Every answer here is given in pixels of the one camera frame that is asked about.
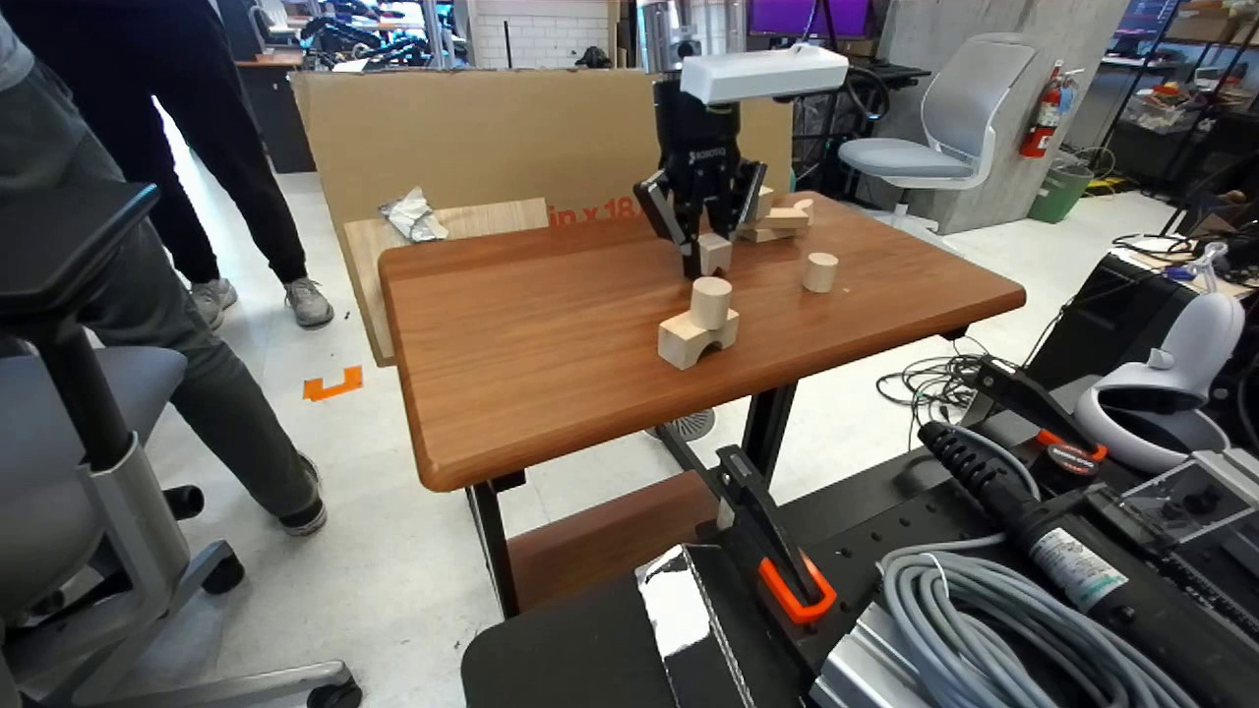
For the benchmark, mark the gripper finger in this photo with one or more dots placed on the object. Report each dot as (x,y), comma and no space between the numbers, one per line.
(746,192)
(669,211)

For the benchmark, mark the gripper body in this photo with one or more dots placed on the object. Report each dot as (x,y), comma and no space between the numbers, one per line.
(696,128)

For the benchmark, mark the wooden upright block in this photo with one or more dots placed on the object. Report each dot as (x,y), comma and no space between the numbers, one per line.
(764,202)

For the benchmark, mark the wooden flat block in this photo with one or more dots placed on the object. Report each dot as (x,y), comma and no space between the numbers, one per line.
(765,234)

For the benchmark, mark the wooden rectangular block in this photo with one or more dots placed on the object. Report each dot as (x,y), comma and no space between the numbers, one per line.
(790,216)

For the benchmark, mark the wooden cube block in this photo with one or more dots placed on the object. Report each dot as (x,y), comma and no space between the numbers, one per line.
(716,256)

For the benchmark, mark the wooden cylinder block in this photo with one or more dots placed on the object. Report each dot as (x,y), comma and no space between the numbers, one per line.
(819,273)
(710,302)

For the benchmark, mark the wooden arch block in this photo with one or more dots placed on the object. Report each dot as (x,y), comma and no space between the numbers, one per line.
(689,344)

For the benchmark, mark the monitor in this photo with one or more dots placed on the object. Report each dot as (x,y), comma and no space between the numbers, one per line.
(807,15)

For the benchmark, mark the large cardboard sheet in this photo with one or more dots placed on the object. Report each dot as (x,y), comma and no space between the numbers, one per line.
(472,138)

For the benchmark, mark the round floor drain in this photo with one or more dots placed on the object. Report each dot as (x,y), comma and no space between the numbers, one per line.
(684,424)

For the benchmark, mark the white office chair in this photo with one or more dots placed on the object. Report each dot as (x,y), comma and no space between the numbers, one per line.
(969,108)

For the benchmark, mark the crumpled silver foil bag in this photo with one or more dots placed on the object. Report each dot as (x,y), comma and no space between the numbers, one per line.
(415,216)

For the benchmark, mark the red fire extinguisher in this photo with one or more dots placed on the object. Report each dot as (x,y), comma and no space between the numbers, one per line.
(1043,118)

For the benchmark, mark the light wooden board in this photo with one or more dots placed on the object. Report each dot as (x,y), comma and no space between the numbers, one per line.
(369,285)

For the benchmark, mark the green bin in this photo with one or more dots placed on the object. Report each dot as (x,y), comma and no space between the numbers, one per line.
(1060,192)

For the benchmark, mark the black clamp with orange tips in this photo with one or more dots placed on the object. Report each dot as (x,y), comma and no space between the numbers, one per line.
(762,531)
(1033,408)

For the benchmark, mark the black shelf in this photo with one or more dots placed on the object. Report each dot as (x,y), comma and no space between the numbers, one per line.
(1180,88)

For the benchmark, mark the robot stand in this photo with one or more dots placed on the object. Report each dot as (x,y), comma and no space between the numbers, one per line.
(590,659)

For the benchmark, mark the hand controller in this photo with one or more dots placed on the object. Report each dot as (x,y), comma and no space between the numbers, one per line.
(1195,354)

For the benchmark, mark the person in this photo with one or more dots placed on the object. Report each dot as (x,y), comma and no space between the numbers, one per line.
(118,295)
(197,118)

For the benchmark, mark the aluminium profile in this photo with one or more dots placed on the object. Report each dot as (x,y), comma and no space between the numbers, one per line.
(866,659)

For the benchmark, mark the clear plastic box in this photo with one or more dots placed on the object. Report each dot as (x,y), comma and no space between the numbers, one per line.
(1195,497)

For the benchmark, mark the grey office chair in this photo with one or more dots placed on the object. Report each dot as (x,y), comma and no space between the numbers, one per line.
(69,462)

